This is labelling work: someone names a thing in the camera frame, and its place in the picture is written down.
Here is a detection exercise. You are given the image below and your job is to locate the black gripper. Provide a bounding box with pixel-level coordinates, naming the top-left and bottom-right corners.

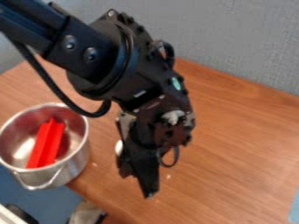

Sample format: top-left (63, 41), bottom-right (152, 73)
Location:
top-left (115, 112), bottom-right (164, 200)

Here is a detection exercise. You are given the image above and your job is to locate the red plastic block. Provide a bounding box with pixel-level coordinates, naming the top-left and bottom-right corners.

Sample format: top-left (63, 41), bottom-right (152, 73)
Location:
top-left (25, 118), bottom-right (65, 169)

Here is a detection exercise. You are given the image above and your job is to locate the metal pot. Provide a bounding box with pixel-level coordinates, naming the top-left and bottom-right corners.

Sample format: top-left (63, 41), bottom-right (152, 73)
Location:
top-left (0, 102), bottom-right (89, 191)

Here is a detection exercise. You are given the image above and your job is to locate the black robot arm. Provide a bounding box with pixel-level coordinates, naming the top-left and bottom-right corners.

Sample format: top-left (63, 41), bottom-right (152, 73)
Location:
top-left (0, 0), bottom-right (195, 198)

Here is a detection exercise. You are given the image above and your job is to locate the white box corner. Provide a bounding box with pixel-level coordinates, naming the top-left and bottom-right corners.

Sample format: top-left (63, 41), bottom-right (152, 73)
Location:
top-left (0, 204), bottom-right (25, 224)

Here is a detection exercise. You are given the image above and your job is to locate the grey metal table bracket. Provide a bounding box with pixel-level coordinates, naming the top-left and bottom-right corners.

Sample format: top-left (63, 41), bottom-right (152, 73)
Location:
top-left (67, 200), bottom-right (108, 224)

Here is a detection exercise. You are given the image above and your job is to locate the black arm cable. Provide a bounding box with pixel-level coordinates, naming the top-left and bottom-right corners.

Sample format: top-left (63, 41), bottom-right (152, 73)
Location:
top-left (10, 40), bottom-right (113, 119)

